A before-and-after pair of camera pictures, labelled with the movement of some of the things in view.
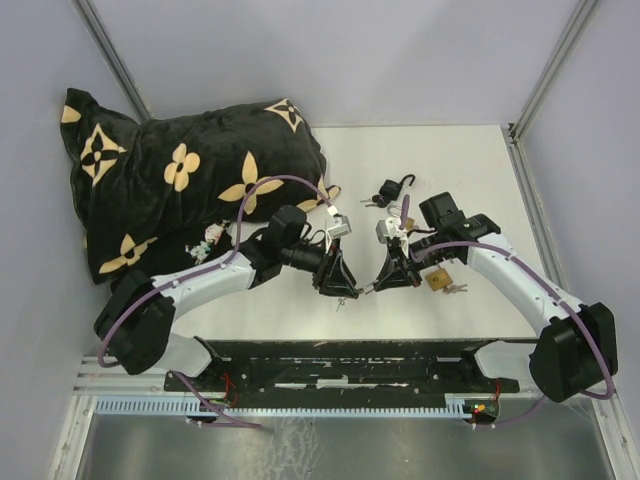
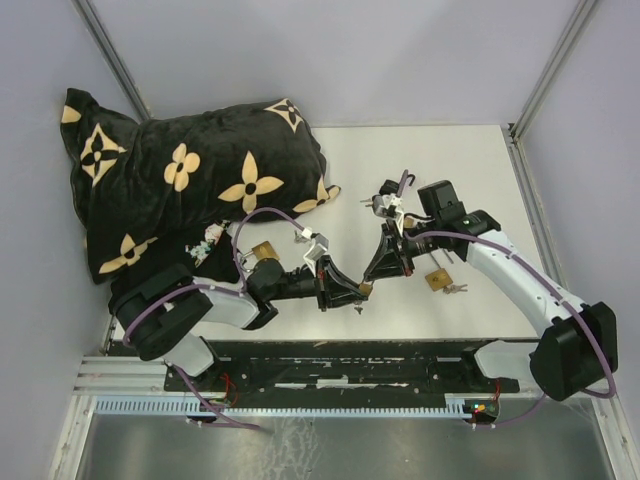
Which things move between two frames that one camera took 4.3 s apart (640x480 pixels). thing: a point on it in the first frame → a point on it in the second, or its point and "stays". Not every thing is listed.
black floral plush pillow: [142, 183] stays
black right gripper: [398, 270] → [384, 263]
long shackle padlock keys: [454, 288] stays
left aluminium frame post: [114, 60] stays
